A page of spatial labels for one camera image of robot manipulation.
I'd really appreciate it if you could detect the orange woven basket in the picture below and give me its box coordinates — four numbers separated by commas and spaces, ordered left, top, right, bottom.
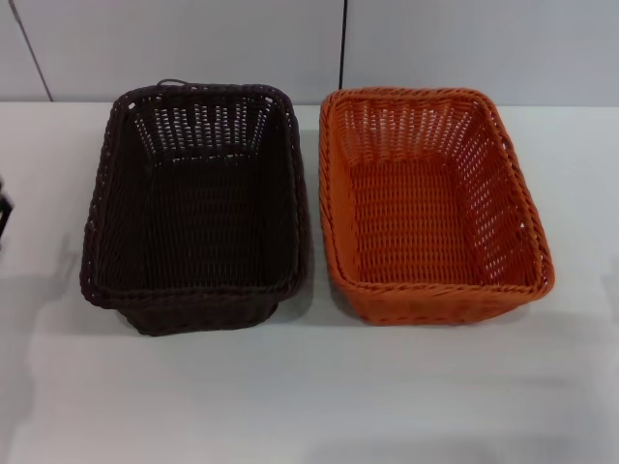
318, 86, 555, 326

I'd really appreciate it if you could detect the dark brown woven basket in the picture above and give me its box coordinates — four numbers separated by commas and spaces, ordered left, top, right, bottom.
80, 79, 313, 337

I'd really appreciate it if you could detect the thin black cable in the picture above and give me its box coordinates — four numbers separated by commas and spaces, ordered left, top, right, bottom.
339, 0, 350, 105

